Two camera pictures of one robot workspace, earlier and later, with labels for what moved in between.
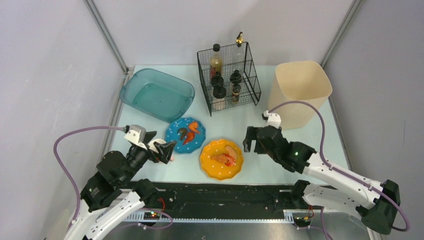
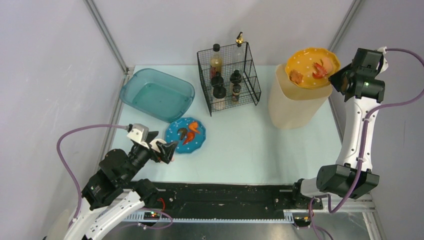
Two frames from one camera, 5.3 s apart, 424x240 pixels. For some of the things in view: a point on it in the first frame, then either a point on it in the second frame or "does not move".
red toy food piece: [232, 160] to [321, 71]
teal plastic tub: [157, 94] does not move
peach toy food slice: [231, 152] to [327, 64]
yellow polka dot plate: [216, 169] to [312, 67]
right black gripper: [260, 141] to [342, 77]
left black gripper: [154, 150] does not move
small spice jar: [236, 89] does not move
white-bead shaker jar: [219, 102] does not move
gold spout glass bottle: [239, 39] does not move
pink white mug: [152, 146] does not move
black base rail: [209, 202] does not move
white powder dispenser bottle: [236, 77] does not move
